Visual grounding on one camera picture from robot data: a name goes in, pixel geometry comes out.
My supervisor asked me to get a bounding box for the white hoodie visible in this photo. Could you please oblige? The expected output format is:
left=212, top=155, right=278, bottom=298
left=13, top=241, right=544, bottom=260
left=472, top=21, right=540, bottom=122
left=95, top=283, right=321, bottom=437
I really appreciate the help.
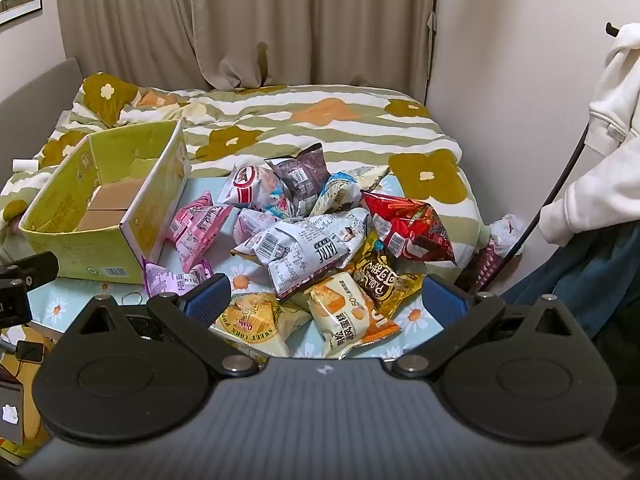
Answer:
left=537, top=25, right=640, bottom=246

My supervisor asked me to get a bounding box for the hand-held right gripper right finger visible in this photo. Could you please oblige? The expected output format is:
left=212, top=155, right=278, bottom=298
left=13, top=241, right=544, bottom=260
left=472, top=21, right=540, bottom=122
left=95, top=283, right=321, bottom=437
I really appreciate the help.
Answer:
left=390, top=275, right=571, bottom=378

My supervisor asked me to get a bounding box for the blue denim cloth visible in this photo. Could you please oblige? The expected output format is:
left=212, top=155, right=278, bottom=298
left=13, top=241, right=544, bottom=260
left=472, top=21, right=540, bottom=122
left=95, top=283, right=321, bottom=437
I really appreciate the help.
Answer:
left=500, top=220, right=640, bottom=341

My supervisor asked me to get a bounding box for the daisy print tablecloth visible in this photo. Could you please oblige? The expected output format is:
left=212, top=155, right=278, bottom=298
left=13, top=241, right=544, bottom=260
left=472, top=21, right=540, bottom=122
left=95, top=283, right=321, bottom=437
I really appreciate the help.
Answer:
left=25, top=177, right=481, bottom=361

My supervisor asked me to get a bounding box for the purple pink snack packet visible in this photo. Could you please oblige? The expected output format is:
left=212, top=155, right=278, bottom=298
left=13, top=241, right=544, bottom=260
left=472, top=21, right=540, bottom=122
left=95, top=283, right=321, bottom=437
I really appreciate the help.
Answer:
left=141, top=255, right=216, bottom=298

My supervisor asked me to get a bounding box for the dark purple snack bag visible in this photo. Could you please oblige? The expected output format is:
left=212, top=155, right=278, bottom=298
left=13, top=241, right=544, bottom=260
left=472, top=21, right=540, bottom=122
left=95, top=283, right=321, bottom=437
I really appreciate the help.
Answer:
left=264, top=142, right=333, bottom=213

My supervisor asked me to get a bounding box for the floral striped blanket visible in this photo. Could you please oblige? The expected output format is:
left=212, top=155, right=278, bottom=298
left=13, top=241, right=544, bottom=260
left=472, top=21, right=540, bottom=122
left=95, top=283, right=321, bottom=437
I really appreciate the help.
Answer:
left=0, top=72, right=486, bottom=271

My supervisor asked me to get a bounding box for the purple patterned bag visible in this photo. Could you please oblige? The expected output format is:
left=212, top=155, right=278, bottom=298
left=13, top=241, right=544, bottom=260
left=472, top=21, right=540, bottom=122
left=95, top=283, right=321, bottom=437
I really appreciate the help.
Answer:
left=470, top=240, right=506, bottom=291

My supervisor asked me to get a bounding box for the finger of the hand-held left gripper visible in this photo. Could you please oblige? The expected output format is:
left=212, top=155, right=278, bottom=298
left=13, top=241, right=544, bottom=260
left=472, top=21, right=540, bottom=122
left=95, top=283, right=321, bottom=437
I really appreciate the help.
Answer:
left=0, top=252, right=60, bottom=288

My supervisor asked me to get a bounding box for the gold brown snack bag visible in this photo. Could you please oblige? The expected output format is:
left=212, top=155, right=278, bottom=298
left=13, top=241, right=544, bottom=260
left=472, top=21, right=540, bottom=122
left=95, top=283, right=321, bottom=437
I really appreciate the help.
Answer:
left=352, top=230, right=426, bottom=318

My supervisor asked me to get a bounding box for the yellow corn snack bag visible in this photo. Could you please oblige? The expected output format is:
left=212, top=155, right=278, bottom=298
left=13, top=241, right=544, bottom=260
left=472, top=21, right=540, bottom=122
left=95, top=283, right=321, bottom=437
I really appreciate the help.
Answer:
left=210, top=292, right=313, bottom=358

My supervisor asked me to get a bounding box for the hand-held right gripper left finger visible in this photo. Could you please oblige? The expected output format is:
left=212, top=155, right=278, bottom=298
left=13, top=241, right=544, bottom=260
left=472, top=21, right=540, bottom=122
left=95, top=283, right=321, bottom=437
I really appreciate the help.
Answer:
left=75, top=273, right=261, bottom=376

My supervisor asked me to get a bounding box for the grey headboard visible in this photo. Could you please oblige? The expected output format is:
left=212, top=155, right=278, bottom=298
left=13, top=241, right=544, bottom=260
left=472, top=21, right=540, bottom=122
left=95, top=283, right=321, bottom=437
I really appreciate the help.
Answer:
left=0, top=57, right=83, bottom=171

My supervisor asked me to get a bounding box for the white grey snack bag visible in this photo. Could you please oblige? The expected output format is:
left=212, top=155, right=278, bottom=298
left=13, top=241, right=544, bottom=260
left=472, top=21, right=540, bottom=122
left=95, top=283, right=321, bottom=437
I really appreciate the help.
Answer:
left=232, top=209, right=371, bottom=301

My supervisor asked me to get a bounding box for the pink white snack bag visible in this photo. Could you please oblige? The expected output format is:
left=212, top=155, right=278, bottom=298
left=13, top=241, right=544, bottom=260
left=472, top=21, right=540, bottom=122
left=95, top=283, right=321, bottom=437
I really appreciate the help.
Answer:
left=232, top=207, right=281, bottom=246

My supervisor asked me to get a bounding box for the beige curtain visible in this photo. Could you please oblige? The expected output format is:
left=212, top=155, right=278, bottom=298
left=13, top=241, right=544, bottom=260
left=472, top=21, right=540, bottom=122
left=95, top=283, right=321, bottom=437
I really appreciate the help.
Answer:
left=52, top=0, right=441, bottom=106

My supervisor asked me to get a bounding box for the white red snack bag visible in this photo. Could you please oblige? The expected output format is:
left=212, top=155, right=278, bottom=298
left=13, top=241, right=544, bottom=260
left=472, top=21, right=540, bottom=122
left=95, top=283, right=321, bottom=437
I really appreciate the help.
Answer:
left=217, top=164, right=293, bottom=216

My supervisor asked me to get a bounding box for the dark box with white sticker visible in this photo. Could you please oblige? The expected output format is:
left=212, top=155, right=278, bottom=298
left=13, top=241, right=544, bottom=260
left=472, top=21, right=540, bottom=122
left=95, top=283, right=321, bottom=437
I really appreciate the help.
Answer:
left=0, top=367, right=26, bottom=446

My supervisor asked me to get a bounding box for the light blue yellow snack bag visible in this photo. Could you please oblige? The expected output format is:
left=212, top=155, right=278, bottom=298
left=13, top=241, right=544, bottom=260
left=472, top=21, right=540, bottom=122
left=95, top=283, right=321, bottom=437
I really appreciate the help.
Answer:
left=310, top=165, right=391, bottom=218

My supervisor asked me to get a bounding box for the black cable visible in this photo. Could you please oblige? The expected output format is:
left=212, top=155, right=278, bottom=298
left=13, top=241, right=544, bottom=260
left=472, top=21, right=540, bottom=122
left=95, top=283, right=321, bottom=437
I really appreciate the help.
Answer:
left=477, top=120, right=593, bottom=293

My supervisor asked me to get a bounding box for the yellow orange cake packet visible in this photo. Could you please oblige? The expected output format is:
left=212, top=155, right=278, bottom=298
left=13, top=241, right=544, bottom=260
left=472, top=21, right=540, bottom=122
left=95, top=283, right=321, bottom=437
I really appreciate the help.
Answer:
left=305, top=272, right=403, bottom=361

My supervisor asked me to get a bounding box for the small black device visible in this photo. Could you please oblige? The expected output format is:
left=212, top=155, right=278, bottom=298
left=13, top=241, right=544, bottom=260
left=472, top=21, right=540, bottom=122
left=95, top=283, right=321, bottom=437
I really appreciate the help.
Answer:
left=15, top=340, right=46, bottom=363

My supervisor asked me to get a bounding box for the yellow green paper bag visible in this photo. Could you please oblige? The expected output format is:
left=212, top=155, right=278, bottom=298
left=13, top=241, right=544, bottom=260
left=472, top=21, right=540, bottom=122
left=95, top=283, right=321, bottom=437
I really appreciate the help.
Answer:
left=19, top=119, right=192, bottom=283

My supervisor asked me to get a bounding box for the white plastic bag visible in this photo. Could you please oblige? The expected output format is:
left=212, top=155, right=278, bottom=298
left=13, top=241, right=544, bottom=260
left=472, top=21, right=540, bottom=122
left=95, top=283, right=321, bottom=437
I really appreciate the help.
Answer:
left=487, top=214, right=526, bottom=256

